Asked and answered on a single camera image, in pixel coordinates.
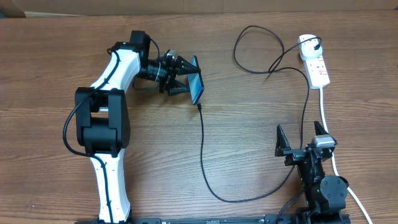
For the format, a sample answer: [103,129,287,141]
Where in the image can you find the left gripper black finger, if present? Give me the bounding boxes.
[175,56,200,75]
[167,80,190,96]

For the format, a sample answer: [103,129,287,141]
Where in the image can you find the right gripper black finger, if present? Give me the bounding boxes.
[275,125,291,156]
[314,121,328,136]

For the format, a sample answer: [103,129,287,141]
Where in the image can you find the black Galaxy smartphone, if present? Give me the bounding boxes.
[187,55,205,105]

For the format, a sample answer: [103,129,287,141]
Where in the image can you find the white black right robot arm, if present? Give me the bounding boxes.
[274,121,351,224]

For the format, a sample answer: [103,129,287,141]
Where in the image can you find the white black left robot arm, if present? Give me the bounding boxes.
[70,30,204,223]

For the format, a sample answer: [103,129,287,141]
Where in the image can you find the white charger plug adapter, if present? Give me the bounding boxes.
[298,34,323,61]

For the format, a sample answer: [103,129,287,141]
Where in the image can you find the white power strip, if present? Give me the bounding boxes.
[303,55,330,89]

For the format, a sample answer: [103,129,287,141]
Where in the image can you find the white power strip cord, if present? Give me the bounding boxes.
[318,86,373,224]

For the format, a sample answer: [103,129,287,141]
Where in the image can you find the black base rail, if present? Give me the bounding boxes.
[75,215,351,224]

